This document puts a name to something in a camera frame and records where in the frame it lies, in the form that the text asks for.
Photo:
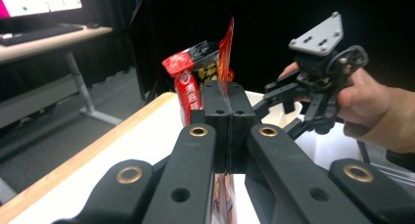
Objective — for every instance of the black stand with legs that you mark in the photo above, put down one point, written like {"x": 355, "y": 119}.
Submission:
{"x": 156, "y": 88}

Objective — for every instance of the aluminium floor rail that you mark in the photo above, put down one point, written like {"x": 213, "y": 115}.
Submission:
{"x": 398, "y": 176}

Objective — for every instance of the black curtain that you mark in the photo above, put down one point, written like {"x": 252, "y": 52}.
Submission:
{"x": 270, "y": 28}

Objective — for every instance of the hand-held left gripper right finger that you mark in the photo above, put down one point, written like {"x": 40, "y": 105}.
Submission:
{"x": 241, "y": 103}

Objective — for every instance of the large red black food packet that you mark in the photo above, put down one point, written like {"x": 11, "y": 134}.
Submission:
{"x": 189, "y": 87}

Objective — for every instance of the computer monitor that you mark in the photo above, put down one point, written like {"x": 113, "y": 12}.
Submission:
{"x": 39, "y": 0}

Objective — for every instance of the white table sheet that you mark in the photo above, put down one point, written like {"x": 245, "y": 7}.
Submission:
{"x": 130, "y": 145}

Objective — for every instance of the wooden desk with white legs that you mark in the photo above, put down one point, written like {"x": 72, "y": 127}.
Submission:
{"x": 49, "y": 44}

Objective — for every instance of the black keyboard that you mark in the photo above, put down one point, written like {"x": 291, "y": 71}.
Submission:
{"x": 39, "y": 33}

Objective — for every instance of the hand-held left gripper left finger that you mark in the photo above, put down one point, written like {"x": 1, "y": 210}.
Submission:
{"x": 213, "y": 100}

